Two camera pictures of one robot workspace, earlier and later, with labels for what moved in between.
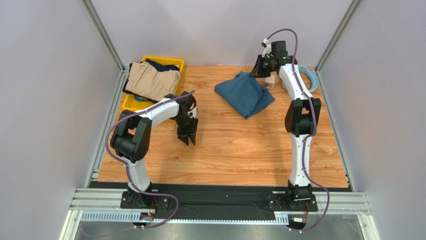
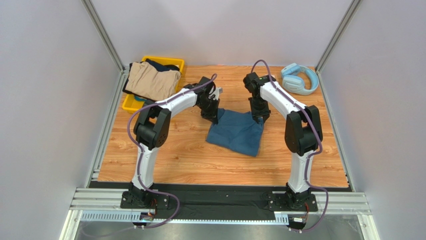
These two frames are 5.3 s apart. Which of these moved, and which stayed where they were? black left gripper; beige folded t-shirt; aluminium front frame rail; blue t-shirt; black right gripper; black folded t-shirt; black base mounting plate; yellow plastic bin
Moved: blue t-shirt; black left gripper; black right gripper
Stayed: black base mounting plate; beige folded t-shirt; black folded t-shirt; yellow plastic bin; aluminium front frame rail
